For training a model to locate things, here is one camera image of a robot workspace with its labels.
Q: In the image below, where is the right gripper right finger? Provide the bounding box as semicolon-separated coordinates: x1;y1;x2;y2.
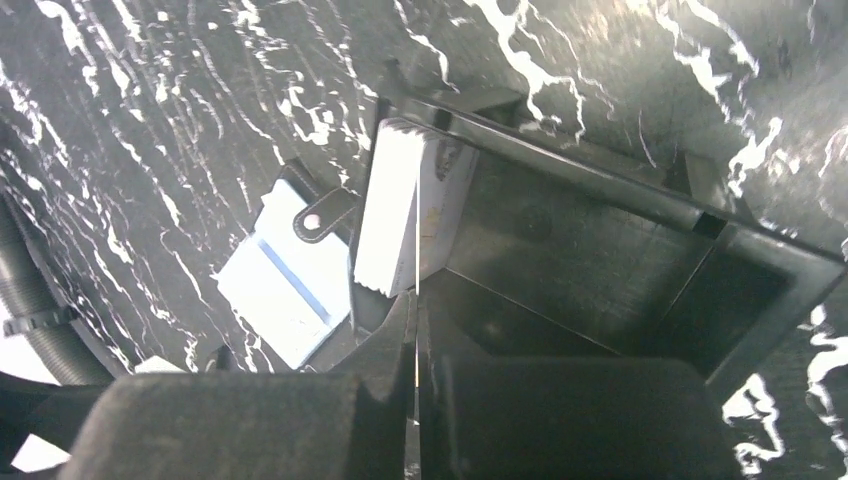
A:
418;301;741;479

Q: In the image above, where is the black corrugated hose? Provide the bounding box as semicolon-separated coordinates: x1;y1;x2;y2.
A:
0;192;117;387

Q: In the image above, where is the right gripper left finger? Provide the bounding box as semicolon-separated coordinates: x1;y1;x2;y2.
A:
59;293;417;479

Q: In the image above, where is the black plastic tray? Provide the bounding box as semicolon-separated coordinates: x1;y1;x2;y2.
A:
375;60;847;399

